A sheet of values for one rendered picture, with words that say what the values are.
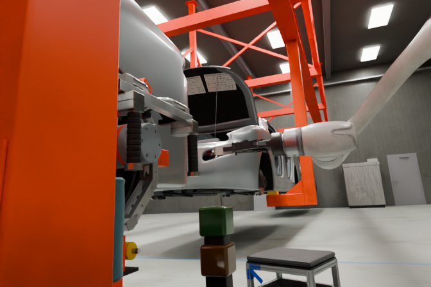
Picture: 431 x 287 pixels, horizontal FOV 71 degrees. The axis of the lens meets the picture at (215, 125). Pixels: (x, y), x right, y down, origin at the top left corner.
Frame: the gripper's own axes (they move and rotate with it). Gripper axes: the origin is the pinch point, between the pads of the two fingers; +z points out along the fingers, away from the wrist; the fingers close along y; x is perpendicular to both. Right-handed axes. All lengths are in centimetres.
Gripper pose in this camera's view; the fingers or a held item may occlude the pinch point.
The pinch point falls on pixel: (224, 150)
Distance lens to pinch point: 104.3
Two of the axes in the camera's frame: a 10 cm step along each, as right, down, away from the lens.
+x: -0.5, -9.7, 2.3
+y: 3.7, 2.0, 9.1
